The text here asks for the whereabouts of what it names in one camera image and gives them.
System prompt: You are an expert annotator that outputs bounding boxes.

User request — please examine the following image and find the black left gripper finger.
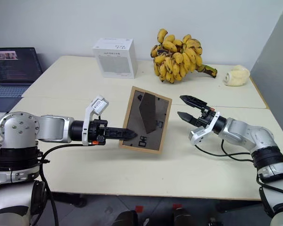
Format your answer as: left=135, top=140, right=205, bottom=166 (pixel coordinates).
left=104, top=135, right=133, bottom=142
left=103, top=127, right=138, bottom=138

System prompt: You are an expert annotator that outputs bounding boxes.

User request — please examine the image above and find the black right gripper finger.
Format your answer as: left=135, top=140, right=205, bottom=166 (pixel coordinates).
left=179, top=95, right=208, bottom=110
left=177, top=112, right=200, bottom=126

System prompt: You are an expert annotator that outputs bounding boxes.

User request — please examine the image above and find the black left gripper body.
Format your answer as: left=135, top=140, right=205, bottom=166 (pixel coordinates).
left=88, top=119, right=108, bottom=145

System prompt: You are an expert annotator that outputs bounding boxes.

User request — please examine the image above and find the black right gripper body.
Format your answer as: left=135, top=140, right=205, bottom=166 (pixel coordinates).
left=191, top=106, right=216, bottom=129

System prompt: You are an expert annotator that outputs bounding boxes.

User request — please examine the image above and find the wooden picture frame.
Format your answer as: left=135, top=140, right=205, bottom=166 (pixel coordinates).
left=119, top=86, right=173, bottom=155

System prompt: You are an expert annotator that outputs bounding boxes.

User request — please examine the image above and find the yellow banana bunch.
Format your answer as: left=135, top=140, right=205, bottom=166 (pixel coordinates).
left=150, top=28, right=218, bottom=84

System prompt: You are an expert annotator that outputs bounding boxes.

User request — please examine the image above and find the cream rounded lumpy object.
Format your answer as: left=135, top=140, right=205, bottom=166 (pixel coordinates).
left=222, top=65, right=251, bottom=88

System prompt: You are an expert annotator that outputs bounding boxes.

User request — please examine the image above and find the white cardboard box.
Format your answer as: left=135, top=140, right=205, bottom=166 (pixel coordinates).
left=92, top=37, right=139, bottom=79

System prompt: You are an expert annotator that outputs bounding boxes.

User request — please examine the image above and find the dark rounded shape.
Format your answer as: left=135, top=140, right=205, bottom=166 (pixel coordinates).
left=110, top=210, right=139, bottom=226
left=171, top=207, right=192, bottom=226

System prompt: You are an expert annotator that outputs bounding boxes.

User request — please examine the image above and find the dark open laptop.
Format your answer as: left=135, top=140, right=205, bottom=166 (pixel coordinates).
left=0, top=47, right=44, bottom=113

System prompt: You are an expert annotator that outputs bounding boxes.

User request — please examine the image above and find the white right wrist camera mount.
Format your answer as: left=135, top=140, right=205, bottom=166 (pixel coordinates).
left=188, top=111, right=221, bottom=147

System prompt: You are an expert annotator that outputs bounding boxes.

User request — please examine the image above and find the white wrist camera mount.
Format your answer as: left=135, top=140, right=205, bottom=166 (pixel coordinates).
left=82, top=95, right=109, bottom=147
left=188, top=111, right=221, bottom=147

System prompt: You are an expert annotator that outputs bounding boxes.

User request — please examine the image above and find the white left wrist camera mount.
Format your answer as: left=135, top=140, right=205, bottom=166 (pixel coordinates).
left=82, top=95, right=109, bottom=147

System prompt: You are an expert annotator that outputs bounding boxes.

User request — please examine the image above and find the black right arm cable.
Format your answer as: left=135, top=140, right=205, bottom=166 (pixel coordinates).
left=194, top=139, right=283, bottom=196

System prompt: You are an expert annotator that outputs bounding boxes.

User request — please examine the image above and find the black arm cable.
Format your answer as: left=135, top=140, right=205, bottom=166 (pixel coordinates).
left=33, top=143, right=102, bottom=226
left=194, top=139, right=283, bottom=196

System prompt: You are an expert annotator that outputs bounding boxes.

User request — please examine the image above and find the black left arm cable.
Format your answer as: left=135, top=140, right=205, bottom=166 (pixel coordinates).
left=33, top=143, right=102, bottom=226

